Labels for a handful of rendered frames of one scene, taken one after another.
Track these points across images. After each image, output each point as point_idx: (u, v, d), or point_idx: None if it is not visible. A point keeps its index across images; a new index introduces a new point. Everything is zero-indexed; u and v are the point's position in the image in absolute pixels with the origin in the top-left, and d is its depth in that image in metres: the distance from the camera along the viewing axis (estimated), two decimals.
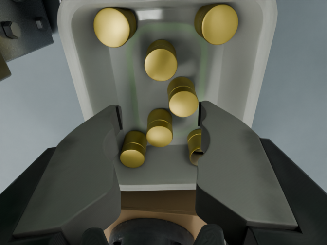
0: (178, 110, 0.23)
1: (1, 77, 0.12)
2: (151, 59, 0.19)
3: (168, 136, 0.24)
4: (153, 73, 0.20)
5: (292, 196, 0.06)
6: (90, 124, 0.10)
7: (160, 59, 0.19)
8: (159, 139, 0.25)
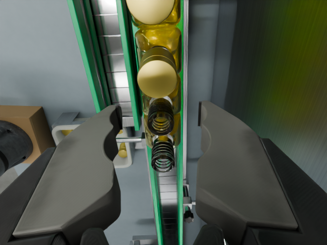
0: None
1: None
2: (145, 73, 0.16)
3: None
4: (148, 89, 0.17)
5: (292, 196, 0.06)
6: (90, 124, 0.10)
7: (157, 72, 0.16)
8: None
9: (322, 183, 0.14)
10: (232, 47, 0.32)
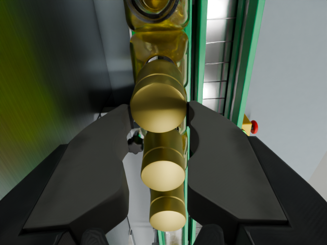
0: (167, 99, 0.11)
1: None
2: (175, 183, 0.15)
3: None
4: (173, 169, 0.14)
5: (281, 191, 0.06)
6: (101, 122, 0.10)
7: (163, 183, 0.15)
8: None
9: None
10: (82, 81, 0.29)
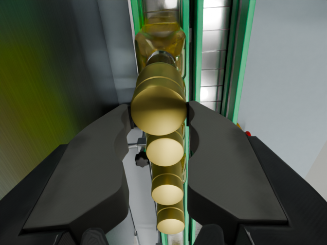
0: (170, 147, 0.17)
1: None
2: (176, 199, 0.21)
3: (139, 115, 0.12)
4: (174, 190, 0.20)
5: (281, 191, 0.06)
6: (101, 122, 0.10)
7: (167, 200, 0.21)
8: (157, 108, 0.11)
9: None
10: (99, 109, 0.35)
